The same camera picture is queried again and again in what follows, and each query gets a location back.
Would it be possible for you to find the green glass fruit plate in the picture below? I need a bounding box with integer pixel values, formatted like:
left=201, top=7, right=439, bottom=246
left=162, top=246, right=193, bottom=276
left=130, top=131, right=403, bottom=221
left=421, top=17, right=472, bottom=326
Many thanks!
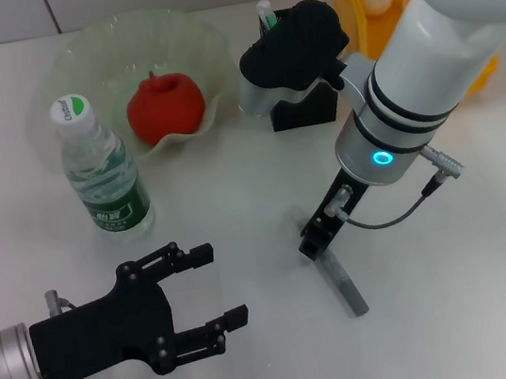
left=35, top=0, right=252, bottom=175

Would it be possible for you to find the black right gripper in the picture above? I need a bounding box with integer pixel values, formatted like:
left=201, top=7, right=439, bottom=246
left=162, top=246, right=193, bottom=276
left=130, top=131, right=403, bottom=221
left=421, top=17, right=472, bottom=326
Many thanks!
left=287, top=165, right=380, bottom=262

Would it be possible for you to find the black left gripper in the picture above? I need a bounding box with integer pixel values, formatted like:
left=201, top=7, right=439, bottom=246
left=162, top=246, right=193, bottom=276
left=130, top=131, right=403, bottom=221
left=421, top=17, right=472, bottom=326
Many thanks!
left=19, top=232, right=258, bottom=379

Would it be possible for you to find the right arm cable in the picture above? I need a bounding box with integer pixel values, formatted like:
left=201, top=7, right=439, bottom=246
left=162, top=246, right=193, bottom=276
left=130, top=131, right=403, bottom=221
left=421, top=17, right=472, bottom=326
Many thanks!
left=318, top=141, right=472, bottom=237

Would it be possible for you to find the yellow plastic bin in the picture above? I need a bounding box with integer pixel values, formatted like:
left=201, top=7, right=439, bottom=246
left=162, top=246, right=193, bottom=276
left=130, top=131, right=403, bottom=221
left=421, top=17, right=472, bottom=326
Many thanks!
left=332, top=0, right=506, bottom=114

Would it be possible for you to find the grey marker pen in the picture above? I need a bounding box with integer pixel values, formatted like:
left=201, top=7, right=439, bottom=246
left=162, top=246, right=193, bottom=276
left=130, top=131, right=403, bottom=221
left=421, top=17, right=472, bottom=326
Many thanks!
left=307, top=244, right=371, bottom=322

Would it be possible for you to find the red-orange fruit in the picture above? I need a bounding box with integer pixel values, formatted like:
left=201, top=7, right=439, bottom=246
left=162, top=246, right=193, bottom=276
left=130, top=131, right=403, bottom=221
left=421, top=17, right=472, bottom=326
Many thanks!
left=121, top=62, right=212, bottom=149

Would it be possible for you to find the black mesh pen holder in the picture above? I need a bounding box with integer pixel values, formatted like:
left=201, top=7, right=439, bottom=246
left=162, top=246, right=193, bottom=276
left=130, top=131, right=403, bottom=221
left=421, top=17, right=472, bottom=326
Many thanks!
left=254, top=2, right=344, bottom=133

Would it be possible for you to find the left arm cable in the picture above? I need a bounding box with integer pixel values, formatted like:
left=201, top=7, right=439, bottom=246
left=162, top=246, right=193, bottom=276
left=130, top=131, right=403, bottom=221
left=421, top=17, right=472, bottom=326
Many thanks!
left=42, top=286, right=78, bottom=320

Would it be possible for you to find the green utility knife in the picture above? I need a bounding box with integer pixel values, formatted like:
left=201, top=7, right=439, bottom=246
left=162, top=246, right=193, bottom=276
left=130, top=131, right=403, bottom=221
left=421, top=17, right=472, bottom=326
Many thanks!
left=254, top=0, right=281, bottom=32

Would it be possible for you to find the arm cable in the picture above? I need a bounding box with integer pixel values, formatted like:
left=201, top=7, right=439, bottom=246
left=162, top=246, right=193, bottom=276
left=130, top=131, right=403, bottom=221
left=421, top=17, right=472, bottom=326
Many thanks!
left=318, top=141, right=472, bottom=237
left=42, top=286, right=78, bottom=320

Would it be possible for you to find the green label water bottle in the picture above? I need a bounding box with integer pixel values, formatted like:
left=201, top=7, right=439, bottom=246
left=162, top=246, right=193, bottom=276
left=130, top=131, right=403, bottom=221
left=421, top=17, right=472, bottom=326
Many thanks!
left=47, top=84, right=156, bottom=244

